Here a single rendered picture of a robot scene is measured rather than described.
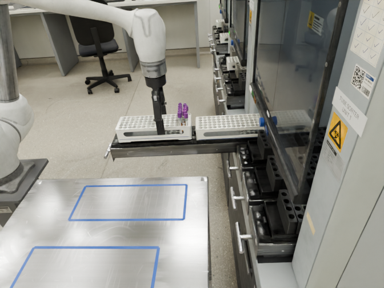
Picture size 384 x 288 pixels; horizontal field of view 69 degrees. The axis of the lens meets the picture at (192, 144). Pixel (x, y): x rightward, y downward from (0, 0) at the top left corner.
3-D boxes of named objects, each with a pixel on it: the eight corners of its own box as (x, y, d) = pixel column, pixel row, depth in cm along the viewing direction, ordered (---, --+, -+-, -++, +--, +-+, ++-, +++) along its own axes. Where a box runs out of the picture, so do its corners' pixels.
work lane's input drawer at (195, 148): (271, 135, 124) (274, 118, 119) (279, 155, 113) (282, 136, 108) (111, 143, 127) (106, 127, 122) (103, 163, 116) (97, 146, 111)
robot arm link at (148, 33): (168, 62, 93) (167, 50, 103) (162, 11, 84) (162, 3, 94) (135, 64, 92) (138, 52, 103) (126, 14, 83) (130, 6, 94)
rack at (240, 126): (266, 125, 119) (267, 112, 115) (271, 139, 111) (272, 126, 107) (196, 129, 120) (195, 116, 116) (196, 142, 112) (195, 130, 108)
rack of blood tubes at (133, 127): (192, 126, 119) (191, 113, 115) (191, 139, 111) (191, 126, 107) (123, 128, 120) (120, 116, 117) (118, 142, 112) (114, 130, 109)
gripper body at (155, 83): (146, 70, 104) (150, 92, 109) (142, 79, 97) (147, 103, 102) (166, 69, 104) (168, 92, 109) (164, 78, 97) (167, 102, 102)
